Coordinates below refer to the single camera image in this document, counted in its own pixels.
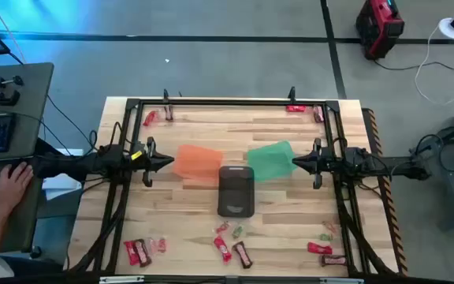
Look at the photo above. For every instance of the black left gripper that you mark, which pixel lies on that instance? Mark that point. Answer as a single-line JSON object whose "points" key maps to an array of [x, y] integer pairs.
{"points": [[149, 165]]}

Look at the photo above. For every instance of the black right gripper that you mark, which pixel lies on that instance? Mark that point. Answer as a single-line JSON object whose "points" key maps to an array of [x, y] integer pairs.
{"points": [[317, 165]]}

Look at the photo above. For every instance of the clear-wrapped red hard candy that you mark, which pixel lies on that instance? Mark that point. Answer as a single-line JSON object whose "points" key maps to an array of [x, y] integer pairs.
{"points": [[329, 226], [222, 228]]}

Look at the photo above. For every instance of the orange snack packets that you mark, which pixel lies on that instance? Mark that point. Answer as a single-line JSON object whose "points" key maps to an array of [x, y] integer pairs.
{"points": [[161, 245]]}

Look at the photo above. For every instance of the red chocolate bar wrapper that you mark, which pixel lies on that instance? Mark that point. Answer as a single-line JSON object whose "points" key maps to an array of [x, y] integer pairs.
{"points": [[318, 248], [296, 108], [222, 249], [130, 253]]}

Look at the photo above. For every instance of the clear-wrapped green hard candy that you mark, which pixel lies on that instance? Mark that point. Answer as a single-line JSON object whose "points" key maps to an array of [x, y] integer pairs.
{"points": [[325, 237], [237, 231]]}

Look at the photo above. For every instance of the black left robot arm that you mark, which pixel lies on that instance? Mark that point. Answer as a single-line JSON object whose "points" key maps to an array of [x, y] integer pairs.
{"points": [[93, 163]]}

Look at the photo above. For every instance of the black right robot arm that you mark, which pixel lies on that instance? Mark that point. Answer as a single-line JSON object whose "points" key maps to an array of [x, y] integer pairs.
{"points": [[388, 163]]}

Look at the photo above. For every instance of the red candy bars bottom left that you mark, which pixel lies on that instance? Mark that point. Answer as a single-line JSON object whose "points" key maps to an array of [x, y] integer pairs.
{"points": [[143, 253]]}

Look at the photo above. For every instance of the orange translucent plastic bin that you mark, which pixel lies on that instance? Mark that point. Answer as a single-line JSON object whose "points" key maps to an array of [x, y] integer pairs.
{"points": [[197, 161]]}

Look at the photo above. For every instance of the teal translucent plastic bin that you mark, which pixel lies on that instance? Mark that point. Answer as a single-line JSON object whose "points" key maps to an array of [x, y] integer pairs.
{"points": [[270, 161]]}

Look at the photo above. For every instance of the brown chocolate bar wrapper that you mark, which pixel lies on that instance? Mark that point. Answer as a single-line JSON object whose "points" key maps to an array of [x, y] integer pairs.
{"points": [[318, 114], [168, 113], [333, 260], [243, 255]]}

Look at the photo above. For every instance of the grey translucent plastic bin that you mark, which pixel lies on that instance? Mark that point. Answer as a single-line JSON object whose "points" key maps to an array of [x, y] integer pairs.
{"points": [[235, 193]]}

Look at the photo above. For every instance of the yellow black hazard strip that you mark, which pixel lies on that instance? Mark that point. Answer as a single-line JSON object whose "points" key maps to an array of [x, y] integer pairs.
{"points": [[387, 189]]}

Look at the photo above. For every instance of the white flat box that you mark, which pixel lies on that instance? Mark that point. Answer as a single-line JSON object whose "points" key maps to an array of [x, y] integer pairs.
{"points": [[59, 182]]}

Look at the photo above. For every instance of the dark grey desk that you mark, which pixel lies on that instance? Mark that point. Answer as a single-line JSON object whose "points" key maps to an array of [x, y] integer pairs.
{"points": [[34, 102]]}

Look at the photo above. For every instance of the black computer mouse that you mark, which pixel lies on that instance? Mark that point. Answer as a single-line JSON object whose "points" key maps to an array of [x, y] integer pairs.
{"points": [[14, 165]]}

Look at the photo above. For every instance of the red and black equipment case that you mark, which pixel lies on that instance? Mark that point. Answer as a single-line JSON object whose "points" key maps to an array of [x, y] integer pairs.
{"points": [[380, 27]]}

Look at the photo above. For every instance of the person's hand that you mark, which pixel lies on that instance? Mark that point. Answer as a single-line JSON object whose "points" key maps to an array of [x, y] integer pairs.
{"points": [[10, 189]]}

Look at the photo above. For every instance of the small black frame clamp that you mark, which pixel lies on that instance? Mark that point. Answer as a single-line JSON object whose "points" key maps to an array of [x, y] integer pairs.
{"points": [[166, 96], [291, 94]]}

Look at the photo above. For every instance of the black aluminium table frame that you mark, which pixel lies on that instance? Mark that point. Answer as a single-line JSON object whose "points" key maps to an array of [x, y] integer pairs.
{"points": [[231, 103]]}

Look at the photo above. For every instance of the silver metal bracket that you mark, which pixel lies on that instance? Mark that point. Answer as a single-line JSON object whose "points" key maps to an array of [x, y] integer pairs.
{"points": [[341, 281], [120, 279]]}

